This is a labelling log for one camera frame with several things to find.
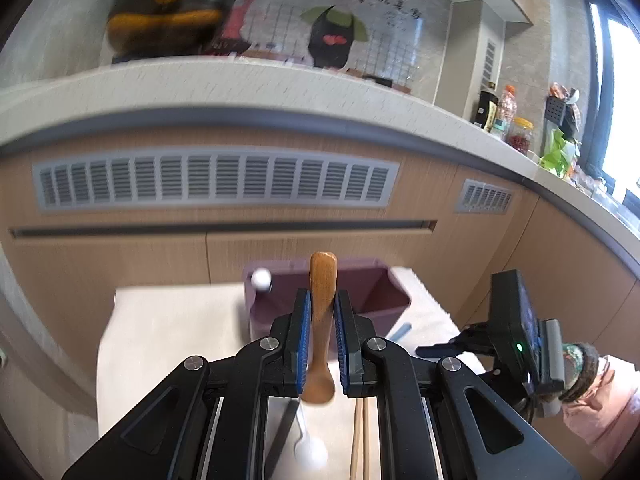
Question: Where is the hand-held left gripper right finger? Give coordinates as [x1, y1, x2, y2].
[334, 289, 583, 480]

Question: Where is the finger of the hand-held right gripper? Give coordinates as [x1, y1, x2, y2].
[452, 323, 495, 344]
[415, 338, 497, 362]

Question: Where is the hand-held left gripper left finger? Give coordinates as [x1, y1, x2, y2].
[60, 287, 313, 480]

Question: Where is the wooden spoon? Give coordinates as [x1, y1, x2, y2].
[299, 251, 338, 405]

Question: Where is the purple plastic bin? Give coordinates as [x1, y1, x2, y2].
[243, 258, 412, 338]

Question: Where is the wooden chopstick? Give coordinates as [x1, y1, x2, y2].
[350, 400, 364, 480]
[362, 400, 374, 480]

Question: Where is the person's right forearm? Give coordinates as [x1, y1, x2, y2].
[560, 355, 640, 467]

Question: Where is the person's right hand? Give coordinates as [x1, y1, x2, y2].
[559, 342, 608, 403]

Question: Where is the small grey vent grille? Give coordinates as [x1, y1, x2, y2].
[454, 178, 515, 214]

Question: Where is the white fringed cloth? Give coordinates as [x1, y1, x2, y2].
[96, 266, 488, 480]

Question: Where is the green cloth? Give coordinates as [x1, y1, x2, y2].
[539, 129, 582, 177]

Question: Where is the jar with yellow lid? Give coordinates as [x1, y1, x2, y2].
[506, 117, 534, 156]

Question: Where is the large grey vent grille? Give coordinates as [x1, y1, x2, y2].
[32, 146, 401, 213]

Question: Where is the dark sauce bottle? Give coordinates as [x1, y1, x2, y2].
[472, 88, 499, 132]

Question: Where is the clear bottle with orange cap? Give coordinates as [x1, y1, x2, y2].
[500, 85, 517, 128]

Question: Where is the window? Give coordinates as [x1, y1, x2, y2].
[587, 2, 640, 206]

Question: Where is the beige kitchen countertop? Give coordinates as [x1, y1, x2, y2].
[0, 57, 640, 241]

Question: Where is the black wall utensil rack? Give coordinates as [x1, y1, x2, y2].
[545, 84, 583, 141]

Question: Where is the narrow wall vent grille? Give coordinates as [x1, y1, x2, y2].
[482, 40, 498, 86]

